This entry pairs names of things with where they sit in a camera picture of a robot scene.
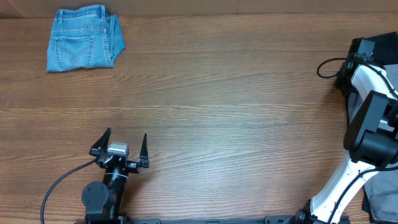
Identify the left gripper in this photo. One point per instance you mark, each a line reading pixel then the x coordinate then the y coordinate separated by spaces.
pixel 143 159

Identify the grey shorts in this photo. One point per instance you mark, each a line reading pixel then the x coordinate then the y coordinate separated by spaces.
pixel 380 192

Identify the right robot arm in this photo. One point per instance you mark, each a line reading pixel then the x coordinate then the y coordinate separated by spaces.
pixel 370 142

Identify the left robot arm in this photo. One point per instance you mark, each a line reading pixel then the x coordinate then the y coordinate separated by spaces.
pixel 103 200

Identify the folded blue denim jeans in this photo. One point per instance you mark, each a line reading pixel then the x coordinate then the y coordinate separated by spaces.
pixel 88 37

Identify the black shirt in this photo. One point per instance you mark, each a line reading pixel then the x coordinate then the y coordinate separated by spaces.
pixel 385 53

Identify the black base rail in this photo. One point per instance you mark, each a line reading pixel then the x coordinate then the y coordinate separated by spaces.
pixel 266 220

